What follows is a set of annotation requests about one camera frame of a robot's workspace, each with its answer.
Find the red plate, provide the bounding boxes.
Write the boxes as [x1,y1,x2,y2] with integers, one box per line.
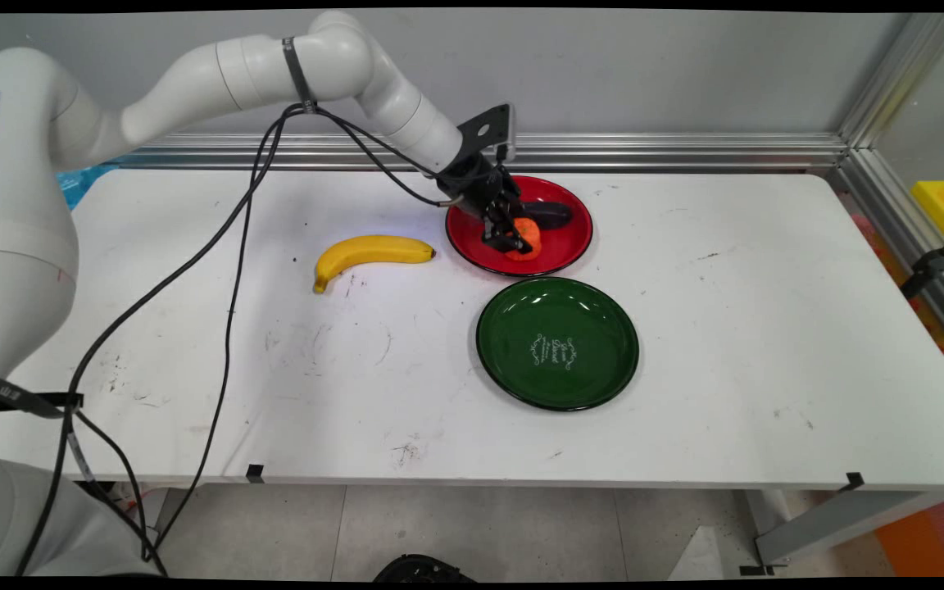
[445,175,594,278]

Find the orange box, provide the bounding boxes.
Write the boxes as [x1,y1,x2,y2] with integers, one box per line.
[874,492,944,578]

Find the green plate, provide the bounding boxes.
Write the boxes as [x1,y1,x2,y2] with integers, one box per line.
[475,276,641,412]

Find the long aluminium frame rail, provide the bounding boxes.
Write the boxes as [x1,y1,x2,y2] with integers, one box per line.
[116,133,850,173]

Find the aluminium frame corner post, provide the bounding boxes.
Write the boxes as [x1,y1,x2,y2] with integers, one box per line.
[828,12,944,365]

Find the orange toy fruit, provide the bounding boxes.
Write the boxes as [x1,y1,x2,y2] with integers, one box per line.
[505,216,543,262]

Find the long black cable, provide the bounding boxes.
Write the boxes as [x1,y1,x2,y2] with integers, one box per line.
[13,105,313,579]

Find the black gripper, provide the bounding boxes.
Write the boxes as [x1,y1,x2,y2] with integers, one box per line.
[438,153,533,253]

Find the blue bubble mat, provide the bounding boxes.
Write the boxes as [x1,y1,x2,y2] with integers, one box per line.
[57,162,118,211]

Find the black arm strap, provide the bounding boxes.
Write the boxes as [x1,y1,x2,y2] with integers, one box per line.
[281,36,319,113]

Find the yellow banana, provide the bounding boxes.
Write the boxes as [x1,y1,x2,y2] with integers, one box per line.
[313,234,438,294]

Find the purple eggplant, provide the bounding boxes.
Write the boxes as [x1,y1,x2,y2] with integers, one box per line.
[520,201,575,231]

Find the black cable strap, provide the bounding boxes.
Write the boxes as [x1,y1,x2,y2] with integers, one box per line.
[0,373,84,420]

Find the grey table leg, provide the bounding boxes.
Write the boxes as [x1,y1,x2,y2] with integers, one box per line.
[755,489,944,568]

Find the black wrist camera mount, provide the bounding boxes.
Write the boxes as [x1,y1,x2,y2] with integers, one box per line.
[456,102,519,164]

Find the black cable to wrist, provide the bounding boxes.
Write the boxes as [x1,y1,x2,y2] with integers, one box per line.
[296,105,465,208]

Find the black round object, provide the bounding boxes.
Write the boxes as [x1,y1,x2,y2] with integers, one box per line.
[374,555,478,583]

